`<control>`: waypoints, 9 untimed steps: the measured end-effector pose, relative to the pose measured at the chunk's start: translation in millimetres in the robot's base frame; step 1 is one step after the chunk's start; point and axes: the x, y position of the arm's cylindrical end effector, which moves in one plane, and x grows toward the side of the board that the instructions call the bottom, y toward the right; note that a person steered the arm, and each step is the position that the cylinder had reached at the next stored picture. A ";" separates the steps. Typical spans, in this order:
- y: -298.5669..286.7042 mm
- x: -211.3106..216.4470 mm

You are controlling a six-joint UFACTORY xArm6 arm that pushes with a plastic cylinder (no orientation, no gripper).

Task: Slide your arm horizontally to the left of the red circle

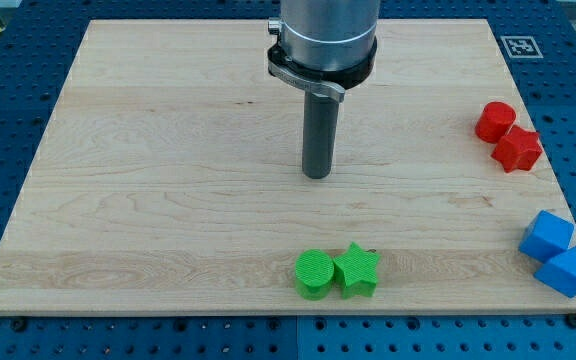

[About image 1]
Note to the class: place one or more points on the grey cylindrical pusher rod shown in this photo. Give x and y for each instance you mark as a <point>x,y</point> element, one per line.
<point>319,129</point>

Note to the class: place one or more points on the green cylinder block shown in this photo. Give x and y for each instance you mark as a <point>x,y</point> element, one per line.
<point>314,272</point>

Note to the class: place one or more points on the green star block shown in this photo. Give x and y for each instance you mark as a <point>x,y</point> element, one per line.
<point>356,272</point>

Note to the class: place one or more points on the wooden board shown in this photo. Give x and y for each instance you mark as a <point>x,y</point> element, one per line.
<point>168,181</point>

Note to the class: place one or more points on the red cylinder block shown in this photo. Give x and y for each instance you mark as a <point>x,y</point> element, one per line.
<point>495,120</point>

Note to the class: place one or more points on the red star block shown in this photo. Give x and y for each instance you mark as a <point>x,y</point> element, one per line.
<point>518,149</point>

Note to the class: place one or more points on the blue cube block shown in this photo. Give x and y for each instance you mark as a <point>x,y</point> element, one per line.
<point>547,235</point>

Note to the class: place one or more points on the white fiducial marker tag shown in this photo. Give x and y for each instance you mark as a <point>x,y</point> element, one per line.
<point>521,47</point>

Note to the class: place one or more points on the blue triangle block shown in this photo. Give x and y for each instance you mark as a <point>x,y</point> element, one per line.
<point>559,273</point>

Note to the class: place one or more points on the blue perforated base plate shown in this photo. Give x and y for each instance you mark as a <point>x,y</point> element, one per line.
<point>37,49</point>

